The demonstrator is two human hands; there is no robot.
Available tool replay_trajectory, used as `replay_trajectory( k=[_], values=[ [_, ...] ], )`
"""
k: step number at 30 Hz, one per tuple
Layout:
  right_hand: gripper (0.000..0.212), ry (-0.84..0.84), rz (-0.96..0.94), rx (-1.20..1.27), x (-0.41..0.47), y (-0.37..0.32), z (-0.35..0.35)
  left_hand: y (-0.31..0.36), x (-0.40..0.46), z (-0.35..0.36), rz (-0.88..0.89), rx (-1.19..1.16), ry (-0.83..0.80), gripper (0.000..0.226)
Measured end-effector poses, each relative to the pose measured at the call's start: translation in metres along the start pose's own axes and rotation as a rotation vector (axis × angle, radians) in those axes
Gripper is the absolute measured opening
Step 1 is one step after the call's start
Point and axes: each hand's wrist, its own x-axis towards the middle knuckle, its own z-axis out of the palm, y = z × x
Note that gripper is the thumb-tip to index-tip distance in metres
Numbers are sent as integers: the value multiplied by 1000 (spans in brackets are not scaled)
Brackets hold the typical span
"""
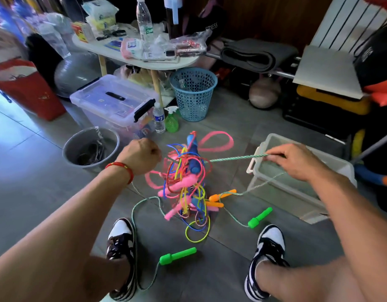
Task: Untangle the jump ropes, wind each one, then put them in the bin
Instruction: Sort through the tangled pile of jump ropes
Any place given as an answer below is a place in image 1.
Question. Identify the person's left leg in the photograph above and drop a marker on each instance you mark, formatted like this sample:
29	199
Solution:
102	276

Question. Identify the person's left hand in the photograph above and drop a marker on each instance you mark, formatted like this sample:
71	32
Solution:
140	157

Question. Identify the green spray bottle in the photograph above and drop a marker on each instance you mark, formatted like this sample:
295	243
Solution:
172	124

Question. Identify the white round table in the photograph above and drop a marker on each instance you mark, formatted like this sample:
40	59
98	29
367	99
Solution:
96	48

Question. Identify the grey exercise ball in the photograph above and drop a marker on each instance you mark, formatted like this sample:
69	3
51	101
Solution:
77	75

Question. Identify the white radiator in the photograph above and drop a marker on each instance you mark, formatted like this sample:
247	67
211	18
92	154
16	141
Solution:
338	22

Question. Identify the grey folded mat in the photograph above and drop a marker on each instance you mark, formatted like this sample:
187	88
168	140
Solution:
256	56

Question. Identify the multicoloured hula hoop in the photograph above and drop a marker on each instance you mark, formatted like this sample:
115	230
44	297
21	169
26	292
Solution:
373	176

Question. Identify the brown ball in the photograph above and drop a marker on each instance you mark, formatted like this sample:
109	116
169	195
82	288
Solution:
264	94

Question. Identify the blue mesh plastic basket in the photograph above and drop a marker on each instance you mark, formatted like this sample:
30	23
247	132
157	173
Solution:
193	94

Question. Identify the person's left forearm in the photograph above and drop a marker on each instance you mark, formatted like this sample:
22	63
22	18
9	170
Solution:
55	242

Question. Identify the pink white packet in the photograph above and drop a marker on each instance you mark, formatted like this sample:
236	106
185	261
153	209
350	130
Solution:
132	48

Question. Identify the person's right forearm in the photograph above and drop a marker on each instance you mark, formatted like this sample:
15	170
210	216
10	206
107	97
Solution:
357	229

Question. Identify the large plastic water bottle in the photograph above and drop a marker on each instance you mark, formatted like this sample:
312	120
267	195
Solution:
144	22

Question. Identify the yellow black case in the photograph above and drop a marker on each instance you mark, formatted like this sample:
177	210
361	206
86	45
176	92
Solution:
332	100

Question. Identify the black white left shoe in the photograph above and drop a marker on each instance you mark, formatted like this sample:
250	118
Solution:
121	239

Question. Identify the white plastic bag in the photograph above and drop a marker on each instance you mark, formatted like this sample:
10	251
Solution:
52	34

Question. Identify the white plastic bin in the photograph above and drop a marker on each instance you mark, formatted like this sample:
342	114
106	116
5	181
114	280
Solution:
288	198

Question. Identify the person's right hand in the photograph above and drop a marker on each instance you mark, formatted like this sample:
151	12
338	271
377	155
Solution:
300	163

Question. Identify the clear plastic bag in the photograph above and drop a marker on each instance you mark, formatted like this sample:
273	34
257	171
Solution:
190	44

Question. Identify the black red inflatable toy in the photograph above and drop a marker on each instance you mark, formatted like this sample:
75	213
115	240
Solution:
376	59

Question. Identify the small plastic water bottle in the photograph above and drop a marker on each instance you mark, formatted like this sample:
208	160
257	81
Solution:
159	120

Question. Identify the white green pack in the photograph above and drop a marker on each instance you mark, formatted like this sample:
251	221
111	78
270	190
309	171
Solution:
99	14

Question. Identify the clear bin with black latches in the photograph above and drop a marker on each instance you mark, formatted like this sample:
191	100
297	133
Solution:
105	97

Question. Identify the black white shoe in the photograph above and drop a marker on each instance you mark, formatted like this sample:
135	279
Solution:
269	242
121	239

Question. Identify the red bag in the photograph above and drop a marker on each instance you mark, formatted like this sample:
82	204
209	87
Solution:
30	94

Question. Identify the person's leg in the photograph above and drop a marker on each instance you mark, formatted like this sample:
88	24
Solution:
102	276
306	283

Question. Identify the grey metal basin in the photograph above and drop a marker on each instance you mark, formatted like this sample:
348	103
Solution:
71	151

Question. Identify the grey flat board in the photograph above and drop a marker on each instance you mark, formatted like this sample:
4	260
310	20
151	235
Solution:
325	72

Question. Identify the person's right leg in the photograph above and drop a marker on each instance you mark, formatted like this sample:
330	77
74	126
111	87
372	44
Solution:
306	283

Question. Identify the black white right shoe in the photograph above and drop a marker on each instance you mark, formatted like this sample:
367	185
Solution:
269	242

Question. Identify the white blue tumbler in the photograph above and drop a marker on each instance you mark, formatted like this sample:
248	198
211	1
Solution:
173	9

